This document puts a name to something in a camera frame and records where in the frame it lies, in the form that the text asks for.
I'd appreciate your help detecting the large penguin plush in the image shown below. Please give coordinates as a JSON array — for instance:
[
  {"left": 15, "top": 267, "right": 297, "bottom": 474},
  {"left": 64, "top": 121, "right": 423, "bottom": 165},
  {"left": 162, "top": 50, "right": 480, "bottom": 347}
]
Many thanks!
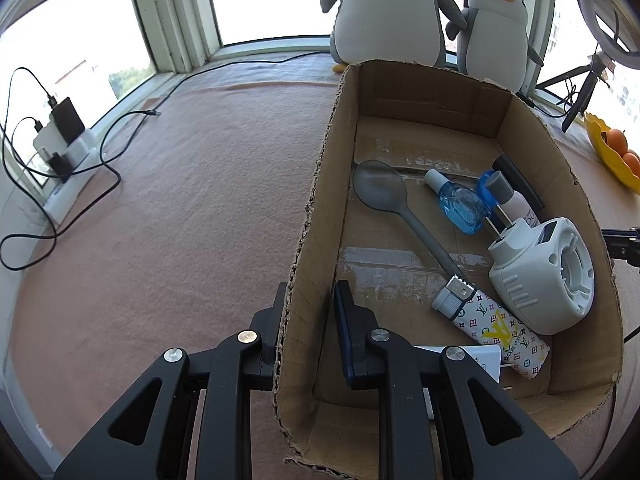
[{"left": 320, "top": 0, "right": 468, "bottom": 68}]

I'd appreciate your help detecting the black lipstick tube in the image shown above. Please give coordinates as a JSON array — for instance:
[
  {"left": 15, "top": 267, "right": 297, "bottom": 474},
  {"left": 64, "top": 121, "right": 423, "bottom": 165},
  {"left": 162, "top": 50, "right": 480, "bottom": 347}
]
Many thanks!
[{"left": 492, "top": 155, "right": 546, "bottom": 211}]

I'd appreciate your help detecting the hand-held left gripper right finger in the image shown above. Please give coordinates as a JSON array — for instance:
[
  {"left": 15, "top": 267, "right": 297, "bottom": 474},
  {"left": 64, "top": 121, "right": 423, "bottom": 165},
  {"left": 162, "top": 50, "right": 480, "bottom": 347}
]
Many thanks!
[{"left": 332, "top": 280, "right": 581, "bottom": 480}]

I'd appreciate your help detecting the yellow bowl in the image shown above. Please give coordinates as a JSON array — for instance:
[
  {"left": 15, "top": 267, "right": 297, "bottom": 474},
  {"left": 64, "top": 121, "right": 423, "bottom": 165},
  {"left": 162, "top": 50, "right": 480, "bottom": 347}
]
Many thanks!
[{"left": 583, "top": 111, "right": 640, "bottom": 193}]

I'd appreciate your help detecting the beige plaid cloth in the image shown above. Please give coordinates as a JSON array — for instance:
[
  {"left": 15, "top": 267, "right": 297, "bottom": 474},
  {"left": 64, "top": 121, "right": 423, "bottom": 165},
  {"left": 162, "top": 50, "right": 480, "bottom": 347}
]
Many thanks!
[{"left": 165, "top": 50, "right": 640, "bottom": 161}]

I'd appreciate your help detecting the grey plastic spoon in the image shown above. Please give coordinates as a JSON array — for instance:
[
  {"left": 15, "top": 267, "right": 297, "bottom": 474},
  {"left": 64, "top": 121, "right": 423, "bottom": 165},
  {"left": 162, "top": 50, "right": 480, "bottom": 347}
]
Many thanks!
[{"left": 352, "top": 160, "right": 468, "bottom": 286}]

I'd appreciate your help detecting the white round plug-in device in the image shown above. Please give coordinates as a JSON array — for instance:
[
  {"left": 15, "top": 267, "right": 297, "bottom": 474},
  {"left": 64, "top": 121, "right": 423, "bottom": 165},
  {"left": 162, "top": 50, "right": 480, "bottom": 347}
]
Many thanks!
[{"left": 487, "top": 207, "right": 596, "bottom": 336}]

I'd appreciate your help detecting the small penguin plush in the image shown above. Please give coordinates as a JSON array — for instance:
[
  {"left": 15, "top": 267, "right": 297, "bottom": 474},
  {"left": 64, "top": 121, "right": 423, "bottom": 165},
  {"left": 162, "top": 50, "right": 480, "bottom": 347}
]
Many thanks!
[{"left": 446, "top": 0, "right": 545, "bottom": 93}]

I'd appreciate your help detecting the blue bottle with white cap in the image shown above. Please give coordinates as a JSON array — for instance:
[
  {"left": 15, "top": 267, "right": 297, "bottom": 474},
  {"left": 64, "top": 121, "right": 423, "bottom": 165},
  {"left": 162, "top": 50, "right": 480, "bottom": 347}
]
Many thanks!
[{"left": 425, "top": 169, "right": 493, "bottom": 235}]

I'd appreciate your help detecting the black tripod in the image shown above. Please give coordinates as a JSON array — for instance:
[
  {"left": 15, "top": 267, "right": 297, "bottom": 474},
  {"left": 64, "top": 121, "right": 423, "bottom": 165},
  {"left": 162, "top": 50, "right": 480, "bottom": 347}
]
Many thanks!
[{"left": 536, "top": 54, "right": 611, "bottom": 133}]

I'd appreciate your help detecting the white power adapter with cables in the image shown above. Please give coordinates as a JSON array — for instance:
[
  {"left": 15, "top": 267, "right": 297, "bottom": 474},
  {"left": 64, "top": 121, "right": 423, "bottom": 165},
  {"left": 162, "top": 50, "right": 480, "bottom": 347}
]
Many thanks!
[{"left": 0, "top": 67, "right": 55, "bottom": 201}]

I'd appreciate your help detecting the white tube with grey cap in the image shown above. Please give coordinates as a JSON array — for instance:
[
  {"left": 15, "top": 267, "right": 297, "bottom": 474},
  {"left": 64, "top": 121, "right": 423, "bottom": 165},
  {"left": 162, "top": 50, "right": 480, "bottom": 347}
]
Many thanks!
[{"left": 485, "top": 171, "right": 541, "bottom": 228}]

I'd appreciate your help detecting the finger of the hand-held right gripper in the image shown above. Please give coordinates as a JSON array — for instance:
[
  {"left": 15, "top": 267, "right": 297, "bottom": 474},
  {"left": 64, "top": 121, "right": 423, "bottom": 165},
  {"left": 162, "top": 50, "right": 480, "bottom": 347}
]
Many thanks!
[{"left": 602, "top": 227, "right": 640, "bottom": 263}]

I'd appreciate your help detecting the white patterned lighter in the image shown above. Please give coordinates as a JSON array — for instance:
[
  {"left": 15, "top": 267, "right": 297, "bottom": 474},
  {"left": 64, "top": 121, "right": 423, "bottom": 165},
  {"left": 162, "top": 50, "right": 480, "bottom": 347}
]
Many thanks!
[{"left": 431, "top": 275, "right": 552, "bottom": 380}]

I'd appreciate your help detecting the white power strip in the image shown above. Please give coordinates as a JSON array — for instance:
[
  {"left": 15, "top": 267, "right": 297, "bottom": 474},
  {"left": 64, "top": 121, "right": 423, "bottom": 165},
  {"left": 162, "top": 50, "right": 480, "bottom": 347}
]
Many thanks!
[{"left": 32, "top": 127, "right": 101, "bottom": 223}]

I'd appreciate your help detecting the white charger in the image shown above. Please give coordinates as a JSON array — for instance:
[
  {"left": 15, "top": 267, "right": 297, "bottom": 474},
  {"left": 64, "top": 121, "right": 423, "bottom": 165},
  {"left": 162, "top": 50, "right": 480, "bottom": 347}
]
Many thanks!
[{"left": 32, "top": 122, "right": 68, "bottom": 161}]

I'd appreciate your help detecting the small black plug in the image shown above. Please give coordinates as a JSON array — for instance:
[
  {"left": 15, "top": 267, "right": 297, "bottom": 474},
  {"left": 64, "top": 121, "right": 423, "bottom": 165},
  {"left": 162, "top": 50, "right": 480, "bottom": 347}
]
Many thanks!
[{"left": 47, "top": 151, "right": 74, "bottom": 184}]

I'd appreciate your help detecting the white window frame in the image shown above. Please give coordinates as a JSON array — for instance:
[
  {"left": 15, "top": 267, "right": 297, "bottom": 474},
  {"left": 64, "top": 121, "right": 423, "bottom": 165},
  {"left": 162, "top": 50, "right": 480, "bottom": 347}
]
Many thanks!
[{"left": 0, "top": 0, "right": 640, "bottom": 126}]

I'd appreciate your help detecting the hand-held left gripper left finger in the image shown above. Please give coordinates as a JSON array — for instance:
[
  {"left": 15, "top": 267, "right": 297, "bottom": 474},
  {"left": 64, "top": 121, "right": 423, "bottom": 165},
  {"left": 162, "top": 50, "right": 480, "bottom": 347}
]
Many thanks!
[{"left": 52, "top": 281, "right": 288, "bottom": 480}]

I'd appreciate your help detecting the large black charger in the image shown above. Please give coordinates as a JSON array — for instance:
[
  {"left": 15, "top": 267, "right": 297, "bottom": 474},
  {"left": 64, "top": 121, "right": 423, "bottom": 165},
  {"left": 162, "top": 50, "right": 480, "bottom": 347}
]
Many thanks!
[{"left": 48, "top": 98, "right": 86, "bottom": 145}]

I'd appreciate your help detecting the power strip with chargers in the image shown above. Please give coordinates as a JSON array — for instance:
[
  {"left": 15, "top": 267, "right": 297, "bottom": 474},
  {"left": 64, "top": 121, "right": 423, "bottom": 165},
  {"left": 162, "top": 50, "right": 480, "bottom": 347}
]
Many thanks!
[{"left": 0, "top": 108, "right": 162, "bottom": 272}]

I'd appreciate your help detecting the white card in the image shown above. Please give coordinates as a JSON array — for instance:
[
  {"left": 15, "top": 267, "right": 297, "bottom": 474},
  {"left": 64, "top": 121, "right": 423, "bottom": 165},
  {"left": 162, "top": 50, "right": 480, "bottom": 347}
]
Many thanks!
[{"left": 414, "top": 344, "right": 502, "bottom": 383}]

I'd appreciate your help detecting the brown cardboard box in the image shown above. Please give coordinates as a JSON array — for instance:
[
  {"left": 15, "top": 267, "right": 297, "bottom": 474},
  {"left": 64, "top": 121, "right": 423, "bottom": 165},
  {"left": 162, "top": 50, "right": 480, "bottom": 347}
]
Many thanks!
[{"left": 272, "top": 59, "right": 625, "bottom": 478}]

